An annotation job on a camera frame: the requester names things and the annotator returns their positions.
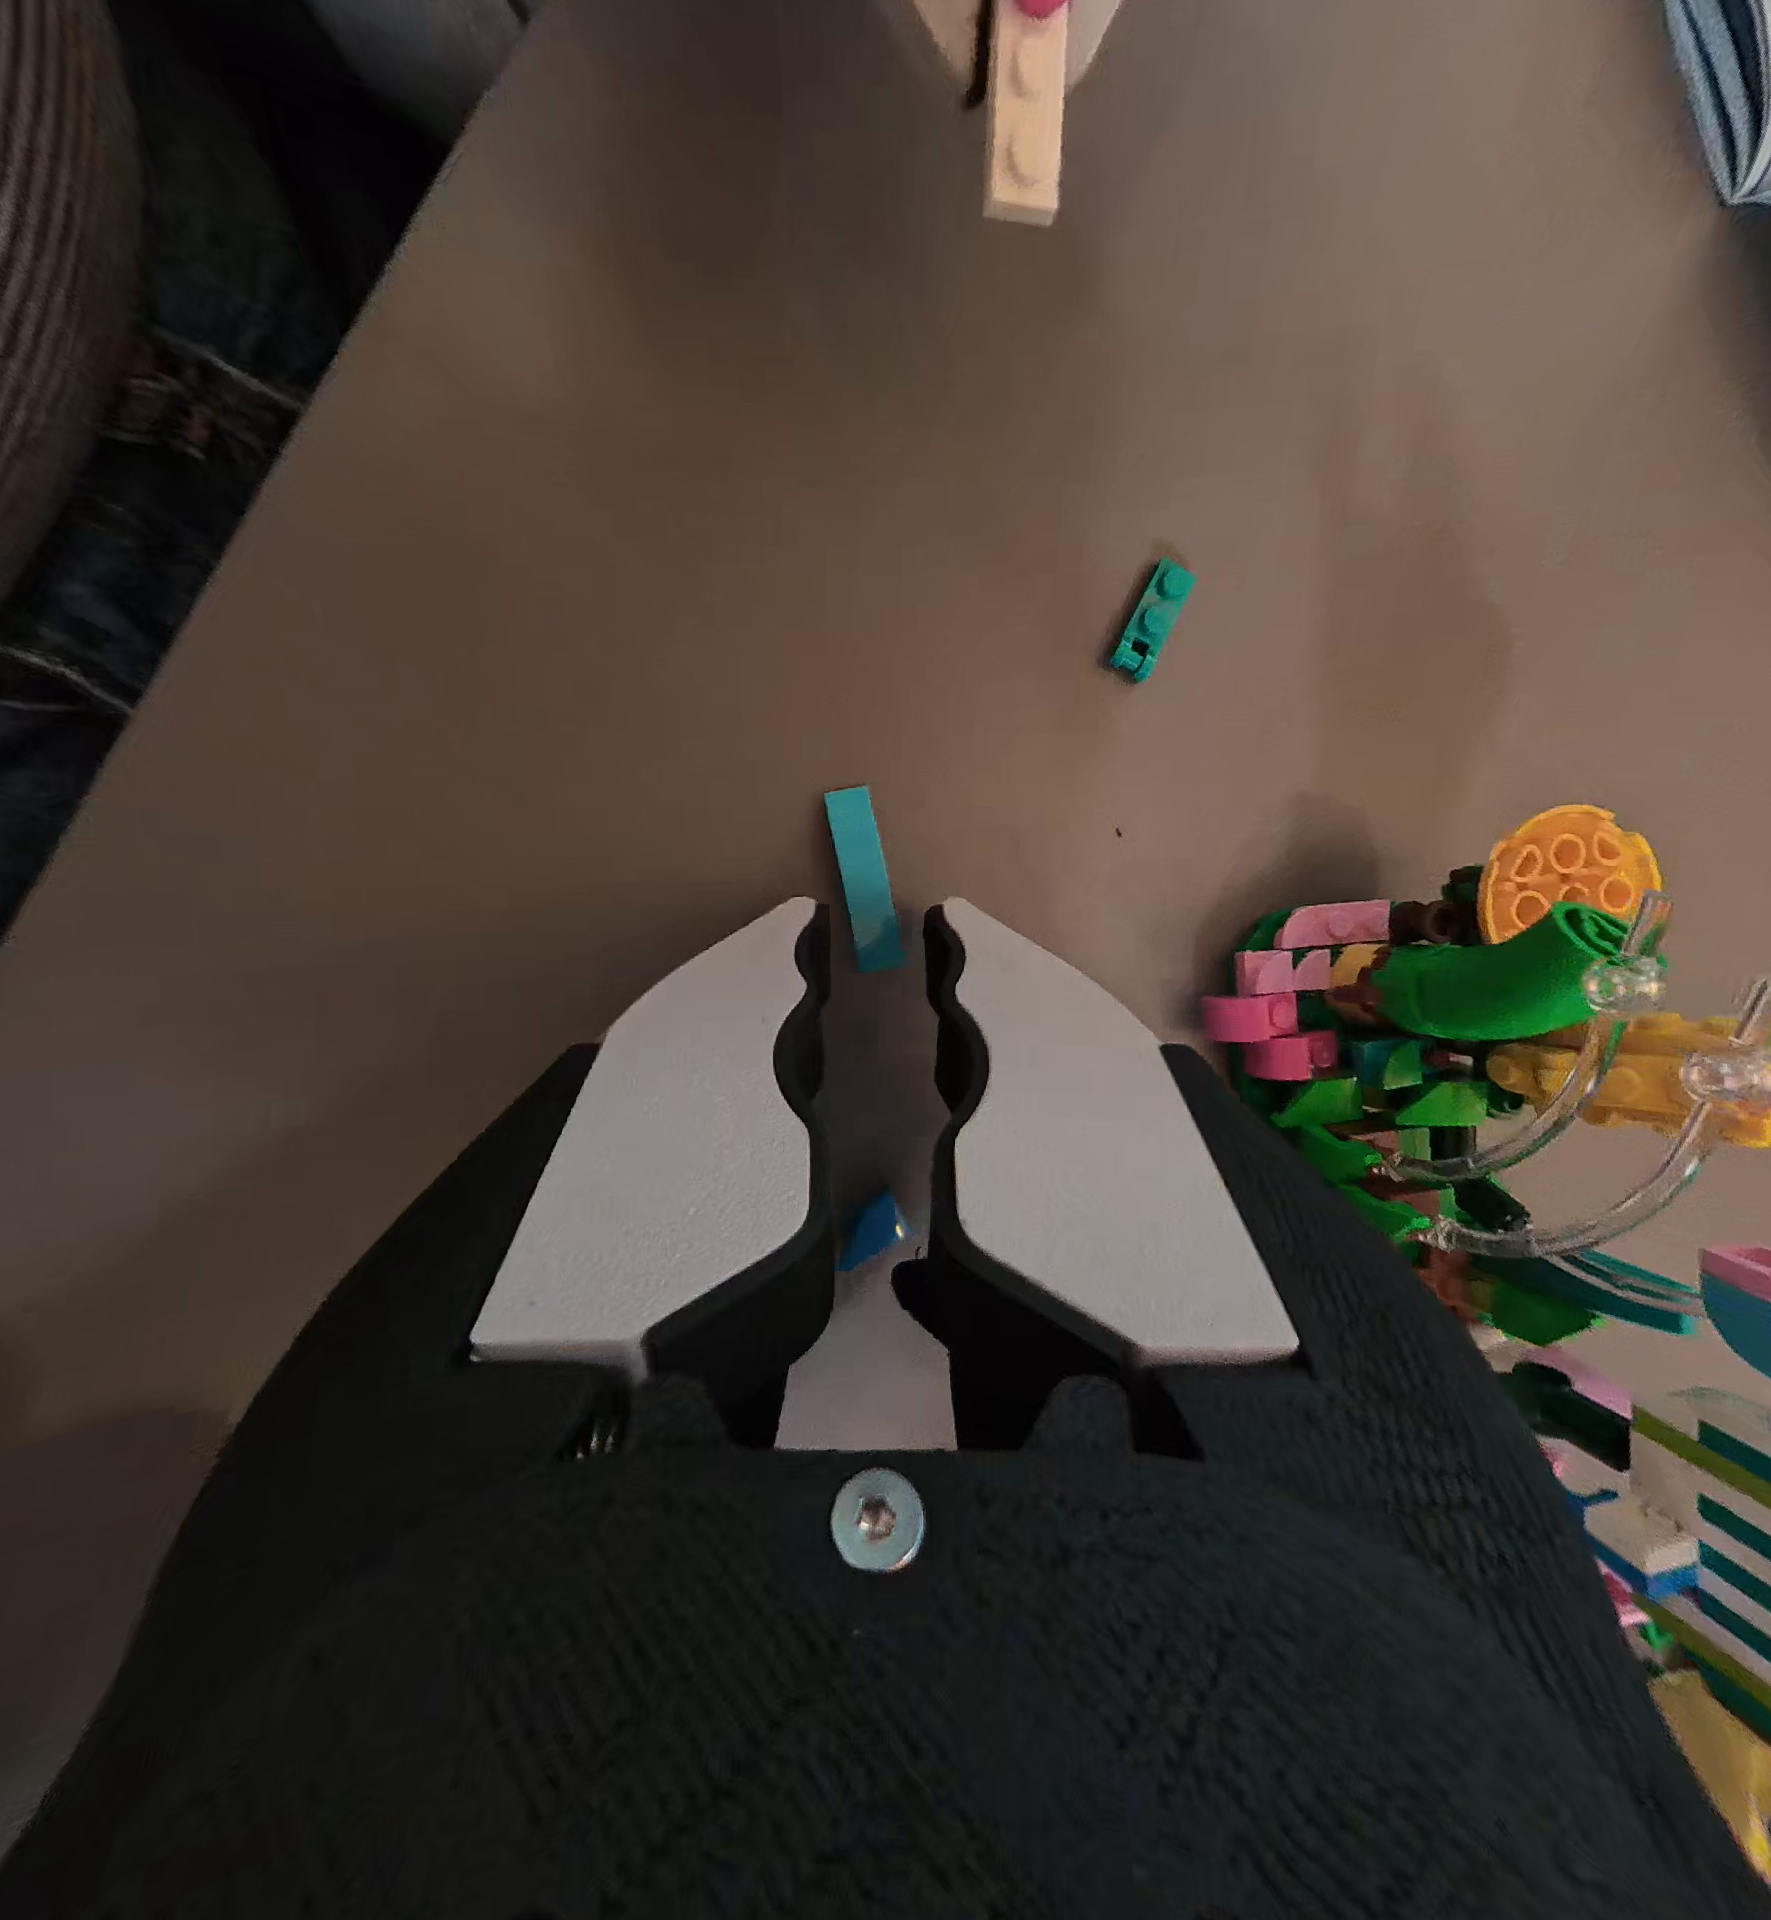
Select person's jeans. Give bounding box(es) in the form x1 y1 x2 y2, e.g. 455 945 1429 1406
0 0 527 1007

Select blue curved brick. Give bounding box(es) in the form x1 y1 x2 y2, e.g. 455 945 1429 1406
821 784 909 973

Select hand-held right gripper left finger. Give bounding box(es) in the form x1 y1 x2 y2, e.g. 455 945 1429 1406
467 898 839 1455

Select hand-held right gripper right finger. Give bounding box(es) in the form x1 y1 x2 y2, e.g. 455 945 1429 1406
892 898 1302 1455

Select colourful brick flower model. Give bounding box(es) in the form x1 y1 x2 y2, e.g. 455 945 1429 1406
1199 801 1771 1352

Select teal small brick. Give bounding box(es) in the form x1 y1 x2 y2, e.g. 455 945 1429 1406
1104 557 1199 681

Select person's striped shirt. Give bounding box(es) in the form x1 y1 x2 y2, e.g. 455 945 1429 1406
0 0 140 699

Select grey desk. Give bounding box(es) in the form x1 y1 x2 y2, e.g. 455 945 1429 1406
0 0 1771 1877

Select beige small brick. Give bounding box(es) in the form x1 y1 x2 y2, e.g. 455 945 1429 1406
982 0 1073 231

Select light blue instruction booklet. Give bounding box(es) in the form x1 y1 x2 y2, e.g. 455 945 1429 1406
1662 0 1771 249

